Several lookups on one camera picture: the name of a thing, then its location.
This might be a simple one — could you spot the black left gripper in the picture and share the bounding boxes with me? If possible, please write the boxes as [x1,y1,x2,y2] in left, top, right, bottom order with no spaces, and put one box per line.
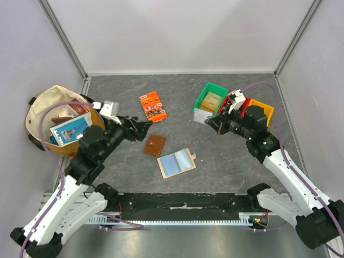
[98,114,153,161]

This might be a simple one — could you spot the white gold VIP card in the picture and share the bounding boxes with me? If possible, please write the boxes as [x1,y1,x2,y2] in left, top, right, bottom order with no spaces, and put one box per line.
[193,108,213,125]

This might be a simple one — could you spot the brown leather card wallet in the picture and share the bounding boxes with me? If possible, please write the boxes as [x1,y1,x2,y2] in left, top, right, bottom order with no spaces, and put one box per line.
[144,134,166,157]

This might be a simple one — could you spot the beige card holder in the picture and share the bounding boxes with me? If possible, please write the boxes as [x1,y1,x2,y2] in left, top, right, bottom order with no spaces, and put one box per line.
[157,148,197,179]

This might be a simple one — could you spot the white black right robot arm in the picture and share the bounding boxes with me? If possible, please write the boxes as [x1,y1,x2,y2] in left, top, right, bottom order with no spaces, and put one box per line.
[205,106,343,249]

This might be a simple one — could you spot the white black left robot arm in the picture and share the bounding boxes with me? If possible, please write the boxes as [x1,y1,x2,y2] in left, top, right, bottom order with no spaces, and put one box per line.
[10,116,153,257]

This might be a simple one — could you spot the gold cards in green bin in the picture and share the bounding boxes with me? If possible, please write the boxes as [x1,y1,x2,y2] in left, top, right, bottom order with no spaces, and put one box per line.
[199,92,222,113]

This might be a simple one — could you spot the orange screw box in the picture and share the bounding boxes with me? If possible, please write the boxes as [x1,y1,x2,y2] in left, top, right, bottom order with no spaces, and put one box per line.
[139,91,168,123]

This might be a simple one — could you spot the green plastic bin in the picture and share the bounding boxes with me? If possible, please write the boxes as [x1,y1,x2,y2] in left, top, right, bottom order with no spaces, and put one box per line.
[193,82,229,116]

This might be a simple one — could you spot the red plastic bin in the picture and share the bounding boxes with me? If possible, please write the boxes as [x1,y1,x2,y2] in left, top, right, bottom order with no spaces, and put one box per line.
[217,91,251,117]

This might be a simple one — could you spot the yellow plastic bin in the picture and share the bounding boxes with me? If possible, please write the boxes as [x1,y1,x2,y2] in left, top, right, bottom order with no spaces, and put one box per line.
[248,99,275,127]

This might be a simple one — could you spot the red white product box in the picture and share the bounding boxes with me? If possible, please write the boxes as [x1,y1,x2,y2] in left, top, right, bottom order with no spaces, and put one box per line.
[66,98,89,117]

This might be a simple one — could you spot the blue white product box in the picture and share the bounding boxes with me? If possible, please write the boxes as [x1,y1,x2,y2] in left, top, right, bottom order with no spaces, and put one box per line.
[50,112,92,146]

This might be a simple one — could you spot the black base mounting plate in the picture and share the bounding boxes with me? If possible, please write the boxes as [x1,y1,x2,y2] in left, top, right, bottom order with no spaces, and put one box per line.
[105,193,266,221]

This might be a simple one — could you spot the yellow canvas tote bag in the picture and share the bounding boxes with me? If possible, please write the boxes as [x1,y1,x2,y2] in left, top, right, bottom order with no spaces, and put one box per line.
[25,85,92,158]

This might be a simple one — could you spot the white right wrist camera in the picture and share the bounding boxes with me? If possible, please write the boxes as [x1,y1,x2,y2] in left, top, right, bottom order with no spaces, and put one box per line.
[228,90,246,114]

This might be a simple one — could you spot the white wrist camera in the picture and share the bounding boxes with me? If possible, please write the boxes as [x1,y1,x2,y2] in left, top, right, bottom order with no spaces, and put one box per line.
[92,101,122,125]
[228,90,246,114]

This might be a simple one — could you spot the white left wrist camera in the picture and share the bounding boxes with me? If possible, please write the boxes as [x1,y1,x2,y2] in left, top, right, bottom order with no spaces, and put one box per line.
[92,101,122,125]

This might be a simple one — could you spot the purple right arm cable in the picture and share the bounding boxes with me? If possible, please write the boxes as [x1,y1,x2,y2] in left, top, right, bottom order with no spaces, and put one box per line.
[241,82,344,256]

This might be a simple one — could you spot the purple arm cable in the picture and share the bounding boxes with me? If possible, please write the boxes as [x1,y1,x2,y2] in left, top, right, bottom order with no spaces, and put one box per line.
[241,82,344,256]
[19,101,145,258]

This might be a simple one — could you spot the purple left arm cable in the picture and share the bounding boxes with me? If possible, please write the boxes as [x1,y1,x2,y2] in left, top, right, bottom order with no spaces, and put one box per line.
[19,101,145,258]

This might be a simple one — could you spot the grey slotted cable duct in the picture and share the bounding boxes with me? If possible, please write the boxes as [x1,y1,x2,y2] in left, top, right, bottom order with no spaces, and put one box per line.
[84,214,253,226]

